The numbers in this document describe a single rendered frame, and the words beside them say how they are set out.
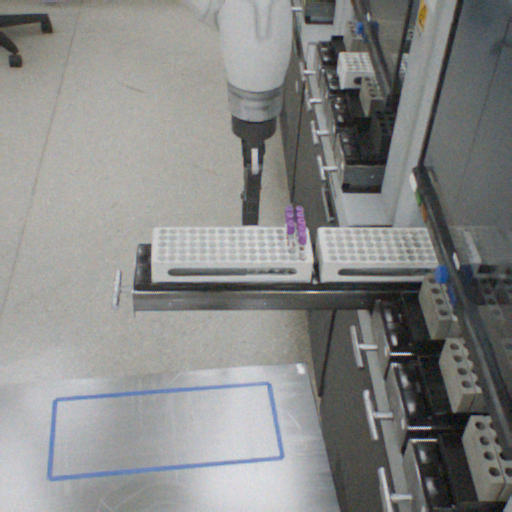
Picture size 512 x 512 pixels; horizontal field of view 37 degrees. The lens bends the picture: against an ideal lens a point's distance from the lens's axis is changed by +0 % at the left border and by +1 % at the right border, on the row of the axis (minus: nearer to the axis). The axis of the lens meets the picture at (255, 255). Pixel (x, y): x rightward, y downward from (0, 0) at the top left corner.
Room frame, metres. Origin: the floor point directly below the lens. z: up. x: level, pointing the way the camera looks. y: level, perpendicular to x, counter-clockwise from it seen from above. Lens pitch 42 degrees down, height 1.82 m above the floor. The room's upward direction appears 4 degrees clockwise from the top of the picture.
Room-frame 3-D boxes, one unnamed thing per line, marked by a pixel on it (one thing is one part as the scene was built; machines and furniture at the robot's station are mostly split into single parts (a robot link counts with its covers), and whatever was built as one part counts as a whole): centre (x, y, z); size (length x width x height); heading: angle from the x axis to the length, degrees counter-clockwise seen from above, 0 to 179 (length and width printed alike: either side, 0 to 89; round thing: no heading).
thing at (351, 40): (1.96, -0.22, 0.85); 0.12 x 0.02 x 0.06; 6
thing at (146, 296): (1.08, -0.09, 0.78); 0.73 x 0.14 x 0.09; 96
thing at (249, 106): (1.07, 0.02, 1.18); 0.09 x 0.09 x 0.06
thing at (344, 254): (1.10, -0.27, 0.83); 0.30 x 0.10 x 0.06; 96
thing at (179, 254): (1.07, 0.05, 0.83); 0.30 x 0.10 x 0.06; 96
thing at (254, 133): (1.07, 0.02, 1.11); 0.08 x 0.07 x 0.09; 6
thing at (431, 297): (0.95, -0.32, 0.85); 0.12 x 0.02 x 0.06; 6
